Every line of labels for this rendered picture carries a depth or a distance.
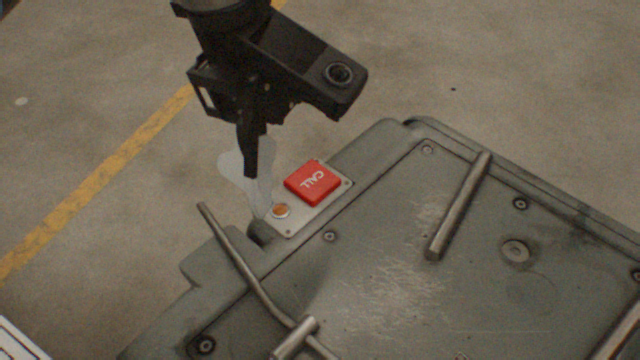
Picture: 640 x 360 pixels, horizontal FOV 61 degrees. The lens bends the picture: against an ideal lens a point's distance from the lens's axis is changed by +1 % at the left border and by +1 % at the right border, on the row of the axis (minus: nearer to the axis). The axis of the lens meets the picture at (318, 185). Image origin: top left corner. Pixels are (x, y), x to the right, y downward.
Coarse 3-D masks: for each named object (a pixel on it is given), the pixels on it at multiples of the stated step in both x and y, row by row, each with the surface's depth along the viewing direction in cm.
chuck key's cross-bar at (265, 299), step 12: (204, 204) 72; (204, 216) 71; (216, 228) 69; (228, 240) 68; (228, 252) 67; (240, 264) 66; (252, 276) 64; (252, 288) 64; (264, 300) 62; (276, 312) 61; (288, 324) 60; (312, 336) 59; (312, 348) 59; (324, 348) 58
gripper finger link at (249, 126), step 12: (252, 108) 45; (240, 120) 46; (252, 120) 46; (240, 132) 46; (252, 132) 46; (264, 132) 48; (240, 144) 47; (252, 144) 47; (252, 156) 47; (252, 168) 48
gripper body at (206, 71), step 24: (264, 0) 42; (192, 24) 43; (216, 24) 41; (240, 24) 41; (216, 48) 47; (192, 72) 48; (216, 72) 47; (240, 72) 46; (216, 96) 50; (240, 96) 46; (264, 96) 46; (288, 96) 48; (264, 120) 47
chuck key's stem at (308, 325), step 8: (304, 320) 60; (312, 320) 60; (296, 328) 59; (304, 328) 59; (312, 328) 60; (288, 336) 59; (296, 336) 59; (304, 336) 59; (280, 344) 58; (288, 344) 58; (296, 344) 58; (304, 344) 59; (272, 352) 58; (280, 352) 58; (288, 352) 58; (296, 352) 58
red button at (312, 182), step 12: (300, 168) 76; (312, 168) 76; (324, 168) 76; (288, 180) 75; (300, 180) 75; (312, 180) 75; (324, 180) 75; (336, 180) 75; (300, 192) 73; (312, 192) 73; (324, 192) 73; (312, 204) 73
